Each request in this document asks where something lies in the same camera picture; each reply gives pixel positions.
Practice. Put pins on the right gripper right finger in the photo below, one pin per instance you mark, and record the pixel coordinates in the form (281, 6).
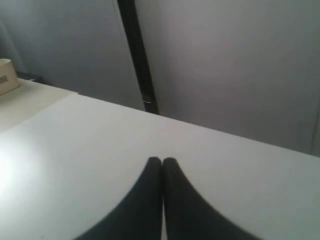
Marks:
(187, 215)

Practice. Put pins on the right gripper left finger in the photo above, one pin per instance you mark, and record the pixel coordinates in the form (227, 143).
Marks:
(139, 215)

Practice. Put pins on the white cabinet doors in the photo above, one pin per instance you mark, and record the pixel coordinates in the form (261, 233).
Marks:
(245, 67)

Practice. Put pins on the beige side table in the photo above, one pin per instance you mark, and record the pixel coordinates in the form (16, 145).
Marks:
(22, 103)

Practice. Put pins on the beige box with pattern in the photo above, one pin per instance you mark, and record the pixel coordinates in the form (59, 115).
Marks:
(8, 76)

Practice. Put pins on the black vertical post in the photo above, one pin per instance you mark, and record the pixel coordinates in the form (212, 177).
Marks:
(138, 54)

